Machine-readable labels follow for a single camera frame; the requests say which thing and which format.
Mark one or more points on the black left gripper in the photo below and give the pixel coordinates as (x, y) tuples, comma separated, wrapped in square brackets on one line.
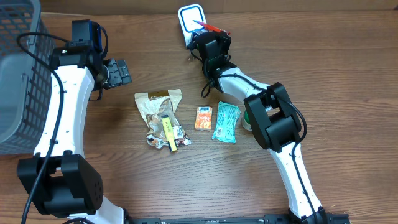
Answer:
[(117, 73)]

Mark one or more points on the beige snack pouch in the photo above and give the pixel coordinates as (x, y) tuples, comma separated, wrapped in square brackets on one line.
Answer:
[(152, 107)]

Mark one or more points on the yellow snack stick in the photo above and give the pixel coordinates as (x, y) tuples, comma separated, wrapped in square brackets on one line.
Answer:
[(169, 133)]

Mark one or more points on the orange tissue pack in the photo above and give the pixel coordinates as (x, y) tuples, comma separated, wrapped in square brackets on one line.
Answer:
[(203, 118)]

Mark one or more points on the red snack stick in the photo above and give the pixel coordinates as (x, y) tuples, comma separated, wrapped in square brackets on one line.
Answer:
[(211, 28)]

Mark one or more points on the teal wet wipes pack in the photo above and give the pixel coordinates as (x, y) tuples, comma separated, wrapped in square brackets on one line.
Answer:
[(227, 116)]

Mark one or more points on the green lid jar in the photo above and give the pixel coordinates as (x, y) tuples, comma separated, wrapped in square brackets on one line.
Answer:
[(245, 122)]

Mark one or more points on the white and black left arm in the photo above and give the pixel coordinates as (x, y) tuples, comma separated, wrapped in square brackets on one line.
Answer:
[(58, 178)]

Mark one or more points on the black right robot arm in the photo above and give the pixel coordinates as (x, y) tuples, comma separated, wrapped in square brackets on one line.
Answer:
[(277, 125)]

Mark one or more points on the white barcode scanner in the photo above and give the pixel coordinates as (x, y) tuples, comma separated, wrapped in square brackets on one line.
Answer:
[(188, 15)]

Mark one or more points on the grey plastic mesh basket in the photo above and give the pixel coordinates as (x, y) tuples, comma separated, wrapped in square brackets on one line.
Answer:
[(25, 84)]

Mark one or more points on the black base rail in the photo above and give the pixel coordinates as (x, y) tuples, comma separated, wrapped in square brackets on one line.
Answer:
[(266, 219)]

